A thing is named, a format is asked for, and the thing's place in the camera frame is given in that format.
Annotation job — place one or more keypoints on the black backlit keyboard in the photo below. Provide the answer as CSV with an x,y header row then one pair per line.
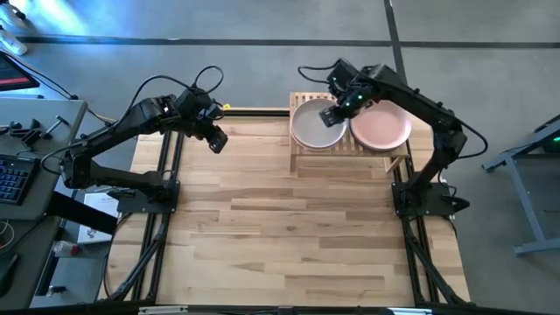
x,y
13,181

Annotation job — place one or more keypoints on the small black desk clamp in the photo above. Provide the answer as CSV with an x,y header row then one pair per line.
x,y
11,128

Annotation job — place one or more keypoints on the person's white shoe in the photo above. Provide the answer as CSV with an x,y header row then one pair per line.
x,y
13,44
11,15

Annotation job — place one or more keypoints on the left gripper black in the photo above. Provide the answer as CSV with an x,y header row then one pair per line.
x,y
216,137

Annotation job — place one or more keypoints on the black desk crossbar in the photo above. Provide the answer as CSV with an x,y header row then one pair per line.
x,y
79,212

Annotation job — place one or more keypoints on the white cardboard box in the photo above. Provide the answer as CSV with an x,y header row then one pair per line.
x,y
98,201

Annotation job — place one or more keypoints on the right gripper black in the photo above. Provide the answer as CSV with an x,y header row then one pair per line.
x,y
334,117

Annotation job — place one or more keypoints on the blue-grey metal stand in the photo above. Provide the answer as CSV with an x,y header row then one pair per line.
x,y
527,201

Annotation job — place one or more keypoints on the black aluminium table frame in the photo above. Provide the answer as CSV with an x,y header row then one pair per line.
x,y
258,112

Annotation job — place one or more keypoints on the grey side desk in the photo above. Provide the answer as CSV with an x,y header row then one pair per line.
x,y
44,114

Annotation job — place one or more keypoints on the slatted wooden shelf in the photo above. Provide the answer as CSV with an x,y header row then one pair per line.
x,y
324,153

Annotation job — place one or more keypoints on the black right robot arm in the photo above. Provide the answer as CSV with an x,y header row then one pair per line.
x,y
415,98

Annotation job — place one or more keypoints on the beige grey plate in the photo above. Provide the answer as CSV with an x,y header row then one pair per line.
x,y
312,129

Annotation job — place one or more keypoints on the pink plate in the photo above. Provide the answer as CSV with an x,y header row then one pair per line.
x,y
385,127

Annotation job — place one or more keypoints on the clear plastic bottle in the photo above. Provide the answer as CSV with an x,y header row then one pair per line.
x,y
65,249

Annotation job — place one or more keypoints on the silver metal bracket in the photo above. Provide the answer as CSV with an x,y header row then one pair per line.
x,y
409,311
162,310

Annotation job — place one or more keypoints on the computer monitor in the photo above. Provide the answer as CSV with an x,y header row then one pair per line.
x,y
11,76

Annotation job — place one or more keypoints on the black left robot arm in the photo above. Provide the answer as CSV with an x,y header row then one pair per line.
x,y
109,133

